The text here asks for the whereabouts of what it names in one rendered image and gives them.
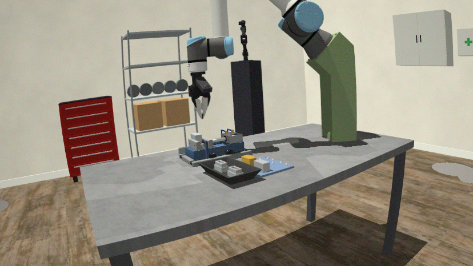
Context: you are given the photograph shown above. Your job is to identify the yellow block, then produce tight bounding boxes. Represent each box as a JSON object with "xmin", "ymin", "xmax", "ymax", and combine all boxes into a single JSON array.
[{"xmin": 242, "ymin": 155, "xmax": 256, "ymax": 166}]

